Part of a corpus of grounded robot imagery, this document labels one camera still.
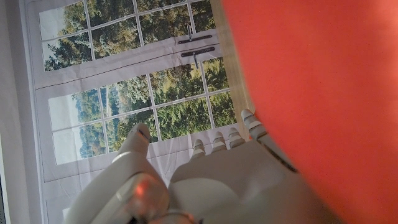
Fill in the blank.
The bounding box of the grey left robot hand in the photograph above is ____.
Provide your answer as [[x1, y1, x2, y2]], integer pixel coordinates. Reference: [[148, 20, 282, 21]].
[[62, 108, 343, 224]]

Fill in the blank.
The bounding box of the orange ribbon roll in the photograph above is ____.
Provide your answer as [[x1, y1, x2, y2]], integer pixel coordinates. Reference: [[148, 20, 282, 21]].
[[221, 0, 398, 224]]

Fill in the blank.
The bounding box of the printed window backdrop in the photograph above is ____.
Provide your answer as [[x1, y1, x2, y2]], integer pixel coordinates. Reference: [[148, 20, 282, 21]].
[[18, 0, 249, 224]]

